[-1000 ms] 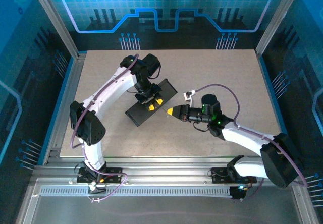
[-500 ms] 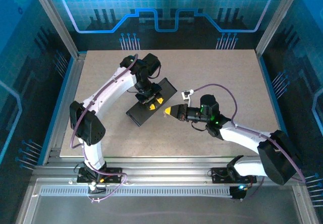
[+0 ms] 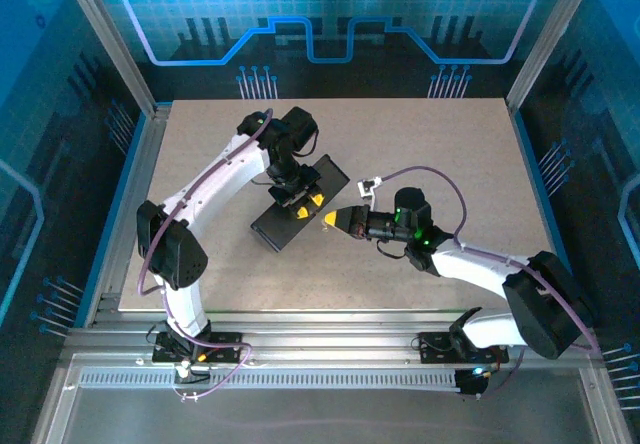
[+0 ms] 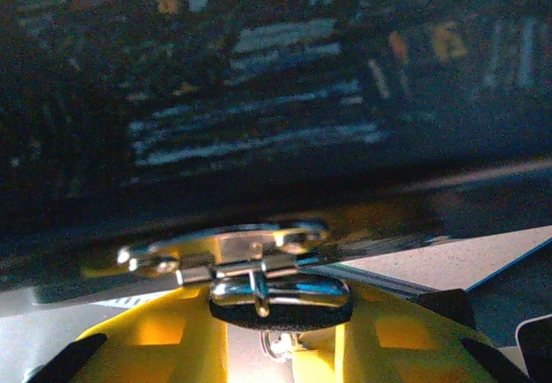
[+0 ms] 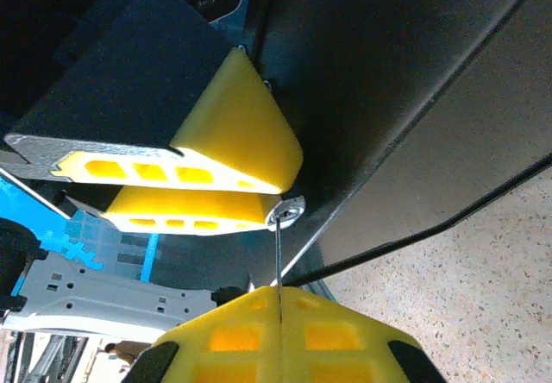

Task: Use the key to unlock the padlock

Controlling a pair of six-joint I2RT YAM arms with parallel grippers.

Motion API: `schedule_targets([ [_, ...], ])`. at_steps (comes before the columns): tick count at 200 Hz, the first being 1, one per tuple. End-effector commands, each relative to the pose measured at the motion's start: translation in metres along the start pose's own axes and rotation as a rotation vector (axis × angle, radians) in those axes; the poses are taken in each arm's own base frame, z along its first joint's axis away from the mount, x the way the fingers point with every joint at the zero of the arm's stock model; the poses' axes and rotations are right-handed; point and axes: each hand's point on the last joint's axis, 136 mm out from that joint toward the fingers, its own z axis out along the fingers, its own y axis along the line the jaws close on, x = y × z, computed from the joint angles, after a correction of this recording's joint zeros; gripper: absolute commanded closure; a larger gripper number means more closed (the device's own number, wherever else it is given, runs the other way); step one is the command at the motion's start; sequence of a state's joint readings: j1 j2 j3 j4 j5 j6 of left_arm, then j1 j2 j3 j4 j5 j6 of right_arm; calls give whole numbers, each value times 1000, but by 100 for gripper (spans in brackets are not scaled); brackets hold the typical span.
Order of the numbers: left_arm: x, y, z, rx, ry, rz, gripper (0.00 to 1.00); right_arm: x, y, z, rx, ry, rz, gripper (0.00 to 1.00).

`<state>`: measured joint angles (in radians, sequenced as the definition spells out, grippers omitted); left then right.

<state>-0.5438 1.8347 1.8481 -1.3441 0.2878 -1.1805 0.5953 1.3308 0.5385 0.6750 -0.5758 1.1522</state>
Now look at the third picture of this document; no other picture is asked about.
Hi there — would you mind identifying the starry night patterned box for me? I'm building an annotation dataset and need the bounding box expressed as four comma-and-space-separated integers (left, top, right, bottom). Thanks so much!
249, 153, 351, 254

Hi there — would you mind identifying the blue table edge strip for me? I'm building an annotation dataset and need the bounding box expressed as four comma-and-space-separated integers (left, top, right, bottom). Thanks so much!
509, 108, 591, 328
82, 111, 149, 328

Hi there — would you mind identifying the black connector box with light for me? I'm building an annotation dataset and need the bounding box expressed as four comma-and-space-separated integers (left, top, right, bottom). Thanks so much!
454, 367, 494, 399

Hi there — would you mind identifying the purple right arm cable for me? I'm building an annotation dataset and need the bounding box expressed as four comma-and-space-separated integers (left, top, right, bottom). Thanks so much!
377, 165, 601, 395

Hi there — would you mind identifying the aluminium frame cross rail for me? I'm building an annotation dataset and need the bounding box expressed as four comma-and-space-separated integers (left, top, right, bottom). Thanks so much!
62, 308, 601, 370

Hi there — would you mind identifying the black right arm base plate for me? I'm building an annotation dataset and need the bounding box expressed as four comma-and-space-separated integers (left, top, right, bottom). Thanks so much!
418, 331, 510, 365

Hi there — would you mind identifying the grey slotted cable duct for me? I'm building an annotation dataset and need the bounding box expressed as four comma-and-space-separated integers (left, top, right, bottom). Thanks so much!
79, 368, 461, 391

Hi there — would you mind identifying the grey aluminium table rail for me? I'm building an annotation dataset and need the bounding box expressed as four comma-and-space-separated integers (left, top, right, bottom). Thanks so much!
97, 106, 174, 328

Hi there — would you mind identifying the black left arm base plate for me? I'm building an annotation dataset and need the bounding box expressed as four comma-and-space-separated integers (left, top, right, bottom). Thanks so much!
152, 331, 245, 365

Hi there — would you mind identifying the aluminium frame post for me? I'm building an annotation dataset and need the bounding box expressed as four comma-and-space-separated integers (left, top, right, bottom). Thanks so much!
504, 0, 604, 113
54, 0, 171, 118

